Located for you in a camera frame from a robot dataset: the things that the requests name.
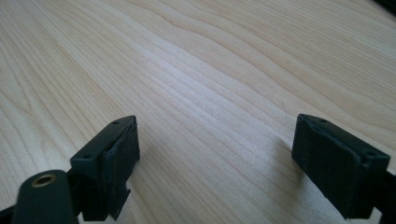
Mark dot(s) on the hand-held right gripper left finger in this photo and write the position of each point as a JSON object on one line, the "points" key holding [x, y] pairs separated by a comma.
{"points": [[106, 168]]}

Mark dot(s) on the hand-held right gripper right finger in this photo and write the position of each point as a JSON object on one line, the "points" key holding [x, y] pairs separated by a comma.
{"points": [[339, 168]]}

